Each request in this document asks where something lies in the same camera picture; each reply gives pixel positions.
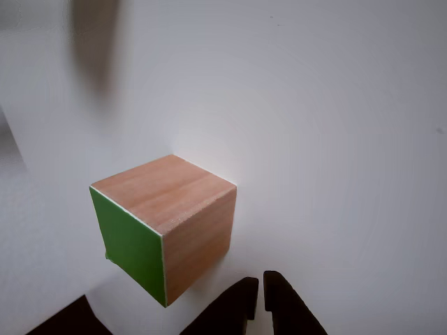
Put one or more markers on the wooden cube with green face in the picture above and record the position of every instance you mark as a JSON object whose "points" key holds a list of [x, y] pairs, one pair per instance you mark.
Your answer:
{"points": [[167, 216]]}

